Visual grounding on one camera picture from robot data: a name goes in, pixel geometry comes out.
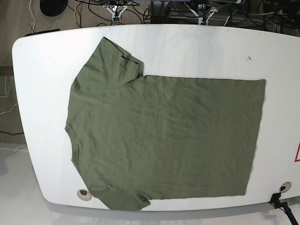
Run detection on olive green T-shirt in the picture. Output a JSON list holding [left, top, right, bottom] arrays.
[[65, 38, 266, 211]]

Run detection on aluminium frame rails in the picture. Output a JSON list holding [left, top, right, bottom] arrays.
[[147, 0, 241, 25]]

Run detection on black flat bar under table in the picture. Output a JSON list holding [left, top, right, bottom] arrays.
[[24, 29, 60, 37]]

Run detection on table cable grommet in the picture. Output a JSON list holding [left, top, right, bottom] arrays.
[[279, 181, 292, 193], [77, 189, 92, 201]]

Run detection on black round stand base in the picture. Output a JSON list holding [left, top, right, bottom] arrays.
[[39, 0, 68, 17]]

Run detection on black clamp with cable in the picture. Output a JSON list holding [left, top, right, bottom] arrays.
[[269, 193, 299, 225]]

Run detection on white floor cable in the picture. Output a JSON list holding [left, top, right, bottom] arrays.
[[28, 0, 37, 33]]

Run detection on right table cable grommet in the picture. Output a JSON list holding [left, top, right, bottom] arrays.
[[279, 181, 292, 193]]

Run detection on left table cable grommet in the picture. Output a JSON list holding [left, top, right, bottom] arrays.
[[77, 189, 92, 201]]

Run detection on yellow floor cable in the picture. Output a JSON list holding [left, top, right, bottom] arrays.
[[74, 0, 82, 29]]

